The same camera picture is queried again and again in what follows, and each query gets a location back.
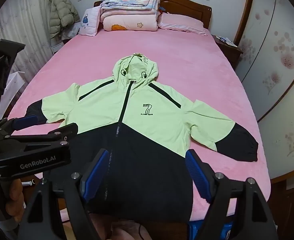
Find small blue and white box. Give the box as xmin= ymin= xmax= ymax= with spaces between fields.
xmin=217 ymin=36 xmax=238 ymax=47

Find pink pillow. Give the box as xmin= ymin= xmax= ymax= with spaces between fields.
xmin=159 ymin=12 xmax=209 ymax=36

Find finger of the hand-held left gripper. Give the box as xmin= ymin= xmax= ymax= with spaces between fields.
xmin=2 ymin=122 xmax=79 ymax=153
xmin=0 ymin=115 xmax=39 ymax=137

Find white curtain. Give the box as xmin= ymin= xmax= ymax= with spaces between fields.
xmin=0 ymin=0 xmax=56 ymax=120

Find bed with pink sheet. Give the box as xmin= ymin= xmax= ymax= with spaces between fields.
xmin=7 ymin=0 xmax=273 ymax=223

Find beige puffer jacket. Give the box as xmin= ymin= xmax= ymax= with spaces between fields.
xmin=47 ymin=0 xmax=80 ymax=39

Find floral wardrobe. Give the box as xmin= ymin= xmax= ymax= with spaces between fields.
xmin=233 ymin=0 xmax=294 ymax=188

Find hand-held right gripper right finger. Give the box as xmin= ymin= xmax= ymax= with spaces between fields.
xmin=186 ymin=149 xmax=279 ymax=240

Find green and black hooded jacket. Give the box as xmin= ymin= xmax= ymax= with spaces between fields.
xmin=24 ymin=52 xmax=259 ymax=222

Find person's left hand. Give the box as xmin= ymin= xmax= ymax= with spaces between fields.
xmin=5 ymin=179 xmax=25 ymax=222

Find grey cloth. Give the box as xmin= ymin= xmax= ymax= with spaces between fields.
xmin=62 ymin=22 xmax=81 ymax=40

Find wooden nightstand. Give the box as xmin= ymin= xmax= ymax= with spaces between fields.
xmin=212 ymin=34 xmax=244 ymax=70

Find white stool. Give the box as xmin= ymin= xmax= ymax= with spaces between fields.
xmin=50 ymin=41 xmax=65 ymax=54

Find person's pink clothing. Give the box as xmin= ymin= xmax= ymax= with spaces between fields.
xmin=91 ymin=215 xmax=152 ymax=240

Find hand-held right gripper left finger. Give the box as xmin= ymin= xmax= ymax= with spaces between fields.
xmin=17 ymin=149 xmax=110 ymax=240

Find white cushion with blue print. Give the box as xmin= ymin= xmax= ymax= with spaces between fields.
xmin=78 ymin=6 xmax=102 ymax=37

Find floral folded quilt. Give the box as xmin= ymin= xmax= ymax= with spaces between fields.
xmin=101 ymin=0 xmax=161 ymax=14

